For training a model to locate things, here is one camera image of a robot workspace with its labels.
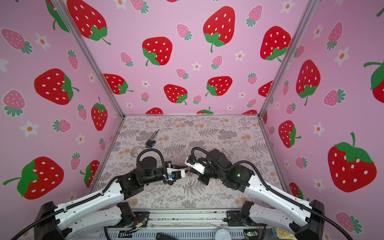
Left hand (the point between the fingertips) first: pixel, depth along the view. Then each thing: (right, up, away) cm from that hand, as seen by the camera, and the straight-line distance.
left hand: (186, 165), depth 69 cm
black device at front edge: (-12, -34, +1) cm, 36 cm away
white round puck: (+17, -30, -3) cm, 35 cm away
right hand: (+2, -2, 0) cm, 3 cm away
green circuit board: (+32, -34, +1) cm, 46 cm away
